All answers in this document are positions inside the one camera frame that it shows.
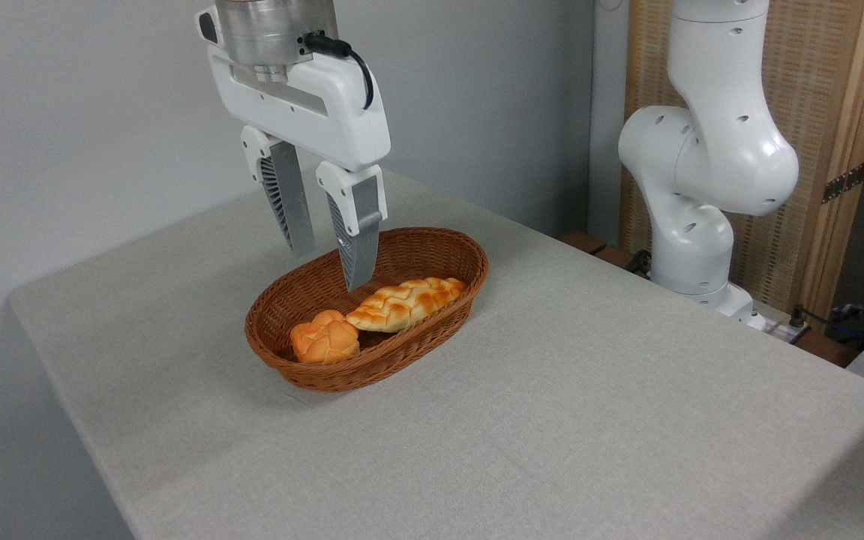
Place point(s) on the long braided bread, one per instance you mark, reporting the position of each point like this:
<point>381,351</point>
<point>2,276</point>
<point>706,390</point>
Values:
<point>406,304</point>

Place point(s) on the grey tablecloth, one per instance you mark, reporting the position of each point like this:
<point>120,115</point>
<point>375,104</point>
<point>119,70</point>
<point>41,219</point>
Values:
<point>552,420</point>

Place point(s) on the black connector at robot base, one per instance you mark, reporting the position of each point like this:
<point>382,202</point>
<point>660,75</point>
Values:
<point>638,262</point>

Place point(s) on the round orange bread roll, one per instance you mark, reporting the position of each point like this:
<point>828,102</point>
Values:
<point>325,339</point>

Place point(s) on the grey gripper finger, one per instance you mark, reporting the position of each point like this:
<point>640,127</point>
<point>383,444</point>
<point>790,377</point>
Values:
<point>361,225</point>
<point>293,202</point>

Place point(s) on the brown wicker basket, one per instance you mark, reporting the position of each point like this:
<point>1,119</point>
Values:
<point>304,296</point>

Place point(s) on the black metal screen hinge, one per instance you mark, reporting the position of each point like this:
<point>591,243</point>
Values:
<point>844,182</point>

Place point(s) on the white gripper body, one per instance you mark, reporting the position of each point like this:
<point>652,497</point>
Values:
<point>334,112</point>

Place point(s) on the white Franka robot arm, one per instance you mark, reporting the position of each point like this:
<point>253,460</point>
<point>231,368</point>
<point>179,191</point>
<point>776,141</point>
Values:
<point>709,150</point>

